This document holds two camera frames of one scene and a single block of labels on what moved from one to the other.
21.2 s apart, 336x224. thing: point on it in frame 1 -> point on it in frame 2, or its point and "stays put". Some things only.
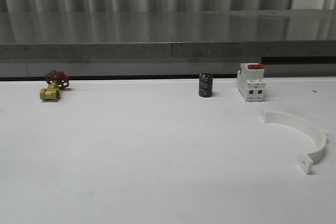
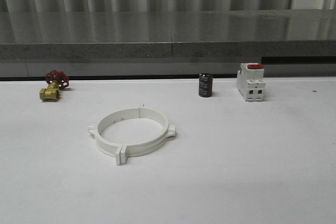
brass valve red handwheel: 57,80 stays put
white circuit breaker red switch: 250,82 stays put
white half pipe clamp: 319,135 -> 138,150
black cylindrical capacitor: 205,85 stays put
